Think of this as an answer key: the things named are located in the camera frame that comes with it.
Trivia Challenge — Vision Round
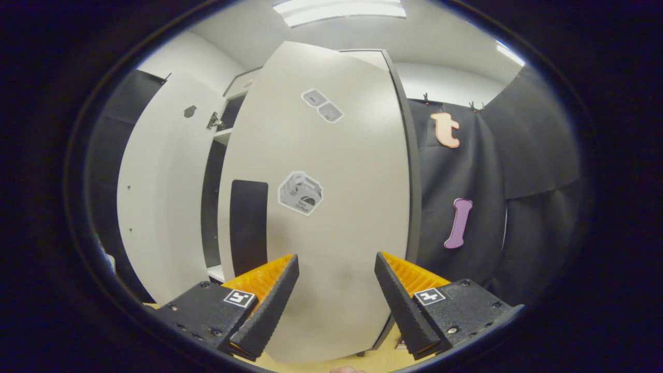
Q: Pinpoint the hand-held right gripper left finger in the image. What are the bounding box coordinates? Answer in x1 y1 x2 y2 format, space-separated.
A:
155 254 300 362

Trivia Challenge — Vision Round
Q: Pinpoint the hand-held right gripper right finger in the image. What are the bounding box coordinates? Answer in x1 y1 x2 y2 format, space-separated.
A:
374 251 521 361

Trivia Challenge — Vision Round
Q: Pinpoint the white shoe cabinet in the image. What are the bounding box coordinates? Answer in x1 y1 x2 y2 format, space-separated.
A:
201 48 423 358

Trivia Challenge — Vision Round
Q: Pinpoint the white shoe cabinet door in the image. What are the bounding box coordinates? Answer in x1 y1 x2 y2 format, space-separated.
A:
218 41 412 363
117 70 228 306

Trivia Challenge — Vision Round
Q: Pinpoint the ceiling light panel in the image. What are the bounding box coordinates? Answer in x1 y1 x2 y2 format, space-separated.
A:
495 40 526 67
272 0 407 27

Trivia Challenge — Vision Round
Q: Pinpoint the black door handle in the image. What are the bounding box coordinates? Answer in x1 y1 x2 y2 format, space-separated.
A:
229 180 269 278

